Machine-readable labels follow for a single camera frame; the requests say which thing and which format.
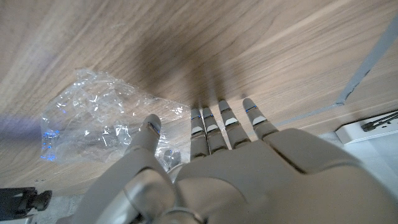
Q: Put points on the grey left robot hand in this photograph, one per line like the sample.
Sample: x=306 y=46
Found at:
x=280 y=186

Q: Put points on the clear plastic wrap sheet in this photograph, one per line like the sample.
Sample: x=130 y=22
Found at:
x=93 y=121

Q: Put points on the white power strip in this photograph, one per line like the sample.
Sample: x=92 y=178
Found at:
x=351 y=133

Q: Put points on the black plug in strip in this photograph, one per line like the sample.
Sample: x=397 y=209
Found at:
x=371 y=125

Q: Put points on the black mount device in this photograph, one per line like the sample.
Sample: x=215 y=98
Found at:
x=18 y=202

